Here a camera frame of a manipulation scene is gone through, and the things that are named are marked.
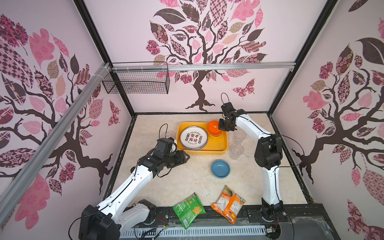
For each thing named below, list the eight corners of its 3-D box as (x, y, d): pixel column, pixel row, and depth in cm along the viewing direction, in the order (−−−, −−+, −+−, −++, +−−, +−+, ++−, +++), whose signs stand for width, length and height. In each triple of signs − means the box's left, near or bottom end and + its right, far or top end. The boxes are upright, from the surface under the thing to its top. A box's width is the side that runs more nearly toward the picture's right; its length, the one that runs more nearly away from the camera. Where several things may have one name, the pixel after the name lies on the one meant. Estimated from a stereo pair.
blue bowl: (211, 179, 88) (212, 176, 85) (210, 161, 95) (211, 159, 92) (230, 179, 88) (231, 176, 85) (227, 161, 95) (228, 159, 92)
